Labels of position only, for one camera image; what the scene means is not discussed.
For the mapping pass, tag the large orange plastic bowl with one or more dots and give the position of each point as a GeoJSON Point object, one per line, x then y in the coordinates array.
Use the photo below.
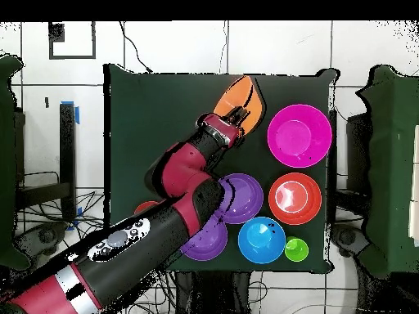
{"type": "Point", "coordinates": [235, 95]}

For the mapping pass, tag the purple plastic bowl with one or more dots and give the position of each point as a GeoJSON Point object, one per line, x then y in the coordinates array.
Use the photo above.
{"type": "Point", "coordinates": [245, 196]}
{"type": "Point", "coordinates": [209, 243]}

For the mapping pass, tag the large pink plastic bowl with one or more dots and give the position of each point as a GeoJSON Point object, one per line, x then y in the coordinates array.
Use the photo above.
{"type": "Point", "coordinates": [299, 135]}

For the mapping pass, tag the dark green tablecloth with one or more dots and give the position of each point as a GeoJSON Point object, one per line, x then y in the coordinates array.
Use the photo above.
{"type": "Point", "coordinates": [147, 114]}

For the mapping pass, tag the large red-orange plastic bowl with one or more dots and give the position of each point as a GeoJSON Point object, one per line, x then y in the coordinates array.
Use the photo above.
{"type": "Point", "coordinates": [294, 199]}

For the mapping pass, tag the small red-orange plastic bowl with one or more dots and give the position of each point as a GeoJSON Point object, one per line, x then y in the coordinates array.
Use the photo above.
{"type": "Point", "coordinates": [145, 206]}

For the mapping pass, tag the blue plastic bowl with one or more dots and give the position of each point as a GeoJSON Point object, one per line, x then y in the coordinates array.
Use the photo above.
{"type": "Point", "coordinates": [262, 240]}

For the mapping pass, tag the green plastic cup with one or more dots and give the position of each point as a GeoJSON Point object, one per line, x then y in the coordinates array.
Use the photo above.
{"type": "Point", "coordinates": [296, 250]}

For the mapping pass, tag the blue tape strip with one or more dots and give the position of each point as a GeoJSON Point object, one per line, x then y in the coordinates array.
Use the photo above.
{"type": "Point", "coordinates": [77, 114]}

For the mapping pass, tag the black metal stand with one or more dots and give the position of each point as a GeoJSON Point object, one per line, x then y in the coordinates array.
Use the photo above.
{"type": "Point", "coordinates": [67, 157]}

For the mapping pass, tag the green cloth side table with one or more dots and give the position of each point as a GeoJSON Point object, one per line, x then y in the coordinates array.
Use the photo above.
{"type": "Point", "coordinates": [8, 163]}
{"type": "Point", "coordinates": [389, 180]}

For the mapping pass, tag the black chair base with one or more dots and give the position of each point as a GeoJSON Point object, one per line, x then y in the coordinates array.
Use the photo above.
{"type": "Point", "coordinates": [45, 235]}
{"type": "Point", "coordinates": [347, 237]}

